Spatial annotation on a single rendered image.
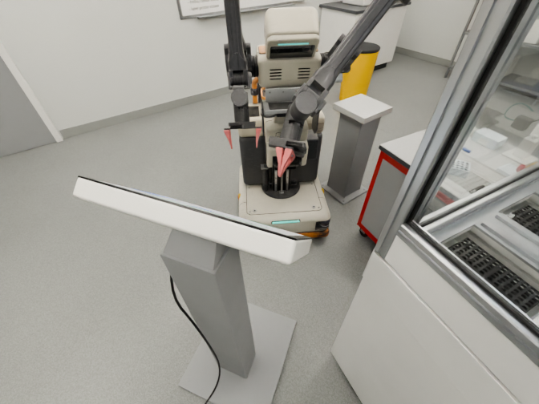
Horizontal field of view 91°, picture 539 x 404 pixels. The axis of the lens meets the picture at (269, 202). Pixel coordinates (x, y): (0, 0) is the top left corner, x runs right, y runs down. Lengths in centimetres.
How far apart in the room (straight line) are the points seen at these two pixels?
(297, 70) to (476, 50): 87
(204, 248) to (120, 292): 139
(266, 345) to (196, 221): 116
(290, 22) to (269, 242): 93
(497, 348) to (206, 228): 60
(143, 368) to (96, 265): 81
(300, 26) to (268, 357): 152
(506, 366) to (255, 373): 111
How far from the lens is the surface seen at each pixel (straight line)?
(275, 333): 163
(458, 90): 55
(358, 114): 191
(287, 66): 128
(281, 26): 121
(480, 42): 54
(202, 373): 161
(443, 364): 87
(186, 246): 69
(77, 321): 204
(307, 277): 182
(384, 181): 169
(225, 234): 51
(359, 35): 86
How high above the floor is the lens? 157
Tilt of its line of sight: 44 degrees down
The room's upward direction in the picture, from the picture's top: 1 degrees counter-clockwise
